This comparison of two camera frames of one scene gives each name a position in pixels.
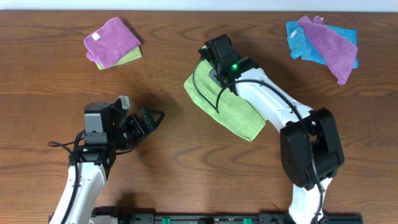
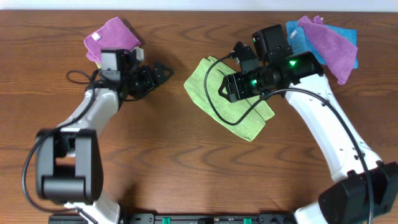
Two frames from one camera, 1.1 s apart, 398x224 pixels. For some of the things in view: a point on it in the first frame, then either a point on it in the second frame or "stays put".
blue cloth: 301,47 stays put
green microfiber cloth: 228,108 stays put
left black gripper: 142,121 -> 148,78
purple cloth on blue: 340,55 stays put
